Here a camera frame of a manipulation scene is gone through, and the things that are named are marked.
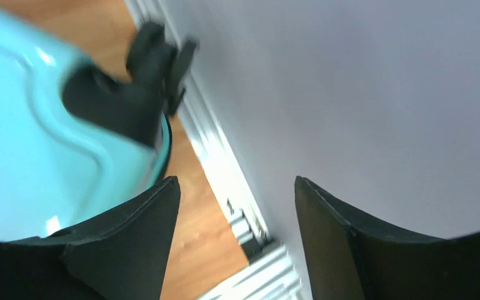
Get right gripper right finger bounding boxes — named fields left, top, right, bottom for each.
left=294, top=176, right=480, bottom=299

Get pink and teal kids suitcase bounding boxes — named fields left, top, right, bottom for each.
left=0, top=9, right=198, bottom=242

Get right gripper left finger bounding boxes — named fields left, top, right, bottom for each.
left=0, top=176, right=181, bottom=299

